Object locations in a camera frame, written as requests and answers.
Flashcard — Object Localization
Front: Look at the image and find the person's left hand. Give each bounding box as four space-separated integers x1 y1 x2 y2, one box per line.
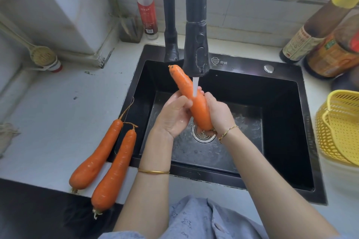
153 90 194 139

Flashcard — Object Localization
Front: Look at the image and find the person's right hand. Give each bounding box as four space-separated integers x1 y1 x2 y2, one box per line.
203 92 239 136

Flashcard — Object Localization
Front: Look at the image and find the wet orange carrot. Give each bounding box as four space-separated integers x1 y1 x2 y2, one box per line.
168 65 215 131

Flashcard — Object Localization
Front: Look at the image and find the person's left forearm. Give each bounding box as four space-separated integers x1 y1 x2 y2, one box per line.
112 127 175 239

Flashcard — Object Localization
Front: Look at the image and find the person's right forearm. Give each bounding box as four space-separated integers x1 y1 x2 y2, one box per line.
219 126 340 239

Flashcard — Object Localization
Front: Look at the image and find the metal sink drain strainer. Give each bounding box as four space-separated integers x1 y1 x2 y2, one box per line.
192 124 217 144

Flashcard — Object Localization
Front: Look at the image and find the black kitchen sink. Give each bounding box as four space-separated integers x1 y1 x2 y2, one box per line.
108 44 328 206

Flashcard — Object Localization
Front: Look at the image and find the gold bangle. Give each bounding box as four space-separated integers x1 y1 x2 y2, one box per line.
137 168 171 176

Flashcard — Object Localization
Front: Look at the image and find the black kitchen faucet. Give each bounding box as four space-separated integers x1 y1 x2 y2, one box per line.
160 0 211 77

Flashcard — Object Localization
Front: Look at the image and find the dark glass vase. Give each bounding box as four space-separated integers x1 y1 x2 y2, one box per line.
120 15 144 44

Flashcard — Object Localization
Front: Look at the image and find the thick orange carrot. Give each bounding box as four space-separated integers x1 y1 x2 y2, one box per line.
91 122 138 220

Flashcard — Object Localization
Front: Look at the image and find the long orange carrot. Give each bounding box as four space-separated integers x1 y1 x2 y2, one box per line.
69 97 135 194

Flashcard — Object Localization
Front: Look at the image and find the clear bottle red cap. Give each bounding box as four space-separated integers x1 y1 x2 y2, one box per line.
133 0 159 41

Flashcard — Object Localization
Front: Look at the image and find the blue patterned shirt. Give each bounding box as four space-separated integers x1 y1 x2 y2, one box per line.
98 195 270 239

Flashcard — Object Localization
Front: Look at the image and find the dark sauce bottle yellow cap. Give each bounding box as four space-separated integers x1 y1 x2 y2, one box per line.
279 0 359 64

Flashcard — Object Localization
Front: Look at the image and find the small white red container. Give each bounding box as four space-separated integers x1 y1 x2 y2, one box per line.
49 59 63 73

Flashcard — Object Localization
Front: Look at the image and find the brown jar orange label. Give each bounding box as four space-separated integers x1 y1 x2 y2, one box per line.
304 13 359 80

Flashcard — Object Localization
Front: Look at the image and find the yellow plastic colander basket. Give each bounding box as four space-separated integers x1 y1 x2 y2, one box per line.
315 89 359 167

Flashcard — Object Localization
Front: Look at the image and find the wooden spoon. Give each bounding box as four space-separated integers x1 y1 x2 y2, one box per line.
0 12 57 68

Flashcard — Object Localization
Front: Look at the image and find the black stove top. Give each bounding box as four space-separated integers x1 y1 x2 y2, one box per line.
0 178 124 239

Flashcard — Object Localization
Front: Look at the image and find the thin gold bracelet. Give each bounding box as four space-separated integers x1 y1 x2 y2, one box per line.
218 125 240 144

